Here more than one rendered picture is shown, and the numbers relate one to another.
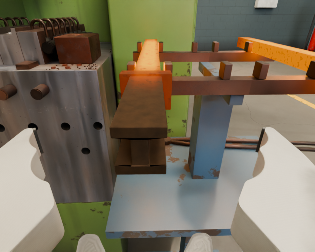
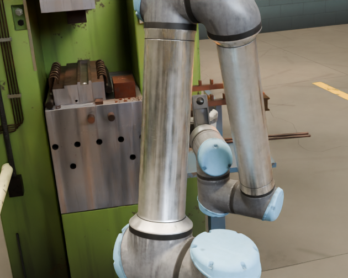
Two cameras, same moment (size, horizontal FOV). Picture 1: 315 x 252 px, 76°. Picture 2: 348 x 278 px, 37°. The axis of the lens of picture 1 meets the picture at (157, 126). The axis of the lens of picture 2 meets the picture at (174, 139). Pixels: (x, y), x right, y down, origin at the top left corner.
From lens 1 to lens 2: 157 cm
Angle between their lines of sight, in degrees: 10
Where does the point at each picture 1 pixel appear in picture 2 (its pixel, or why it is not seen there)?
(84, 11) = (96, 47)
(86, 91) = (136, 113)
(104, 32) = (114, 63)
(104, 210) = not seen: hidden behind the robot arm
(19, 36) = (93, 84)
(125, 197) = not seen: hidden behind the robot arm
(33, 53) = (99, 94)
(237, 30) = not seen: outside the picture
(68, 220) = (112, 226)
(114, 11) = (141, 59)
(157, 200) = (190, 165)
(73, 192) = (120, 195)
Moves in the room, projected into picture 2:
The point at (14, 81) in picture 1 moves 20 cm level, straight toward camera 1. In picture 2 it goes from (93, 111) to (125, 122)
